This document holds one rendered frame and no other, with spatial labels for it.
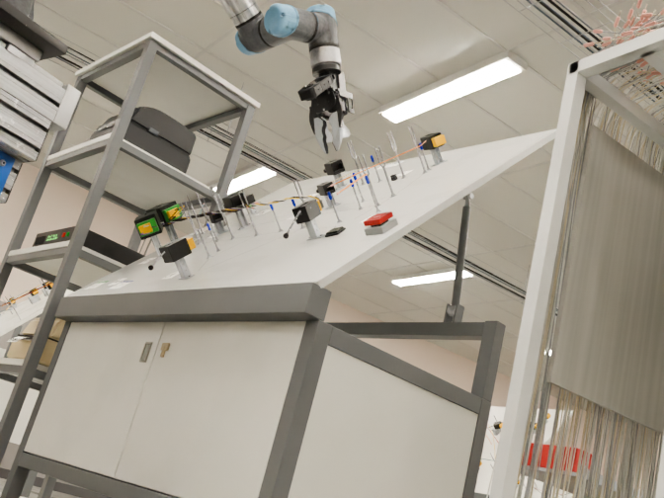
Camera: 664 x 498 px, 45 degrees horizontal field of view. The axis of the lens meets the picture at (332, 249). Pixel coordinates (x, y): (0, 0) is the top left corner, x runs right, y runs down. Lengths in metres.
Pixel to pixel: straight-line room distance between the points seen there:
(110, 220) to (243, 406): 8.23
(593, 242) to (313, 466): 0.72
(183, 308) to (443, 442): 0.68
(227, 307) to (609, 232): 0.83
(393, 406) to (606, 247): 0.56
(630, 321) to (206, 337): 0.94
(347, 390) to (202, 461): 0.35
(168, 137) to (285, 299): 1.46
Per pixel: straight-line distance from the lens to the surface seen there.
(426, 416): 1.85
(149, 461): 1.93
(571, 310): 1.64
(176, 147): 3.01
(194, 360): 1.91
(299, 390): 1.58
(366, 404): 1.70
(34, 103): 1.68
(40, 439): 2.47
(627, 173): 1.85
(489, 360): 2.02
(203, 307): 1.88
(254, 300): 1.72
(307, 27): 1.97
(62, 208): 9.71
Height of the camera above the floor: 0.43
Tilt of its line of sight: 18 degrees up
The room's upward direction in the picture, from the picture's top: 15 degrees clockwise
